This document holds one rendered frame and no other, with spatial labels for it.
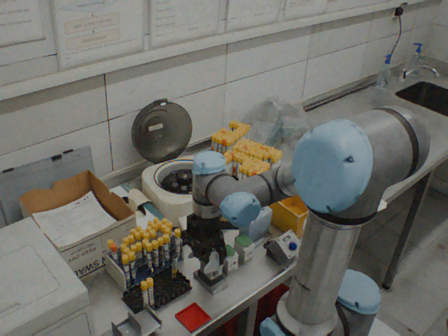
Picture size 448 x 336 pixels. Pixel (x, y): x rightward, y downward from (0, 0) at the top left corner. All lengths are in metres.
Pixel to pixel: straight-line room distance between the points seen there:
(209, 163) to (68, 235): 0.55
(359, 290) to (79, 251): 0.71
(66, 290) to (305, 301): 0.44
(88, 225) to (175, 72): 0.61
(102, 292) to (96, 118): 0.56
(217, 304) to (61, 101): 0.75
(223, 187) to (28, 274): 0.43
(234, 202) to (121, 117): 0.72
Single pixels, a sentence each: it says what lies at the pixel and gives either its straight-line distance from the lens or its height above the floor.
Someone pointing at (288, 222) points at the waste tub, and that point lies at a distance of 1.43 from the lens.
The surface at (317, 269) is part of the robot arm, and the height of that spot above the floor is 1.31.
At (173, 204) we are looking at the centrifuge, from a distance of 1.37.
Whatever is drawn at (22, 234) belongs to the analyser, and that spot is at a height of 1.17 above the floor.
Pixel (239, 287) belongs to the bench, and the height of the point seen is 0.88.
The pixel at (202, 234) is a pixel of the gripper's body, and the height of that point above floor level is 1.09.
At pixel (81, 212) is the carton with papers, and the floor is 0.94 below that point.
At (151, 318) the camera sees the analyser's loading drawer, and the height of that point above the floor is 0.91.
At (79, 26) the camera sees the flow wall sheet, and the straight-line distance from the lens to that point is 1.37.
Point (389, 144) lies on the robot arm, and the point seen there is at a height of 1.54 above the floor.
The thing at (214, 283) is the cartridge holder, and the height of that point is 0.89.
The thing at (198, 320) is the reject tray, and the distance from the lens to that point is 1.20.
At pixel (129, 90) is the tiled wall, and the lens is 1.53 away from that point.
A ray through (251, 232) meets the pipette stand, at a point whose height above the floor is 0.93.
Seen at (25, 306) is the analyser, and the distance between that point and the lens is 0.89.
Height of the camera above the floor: 1.83
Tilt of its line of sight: 33 degrees down
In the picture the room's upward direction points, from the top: 3 degrees clockwise
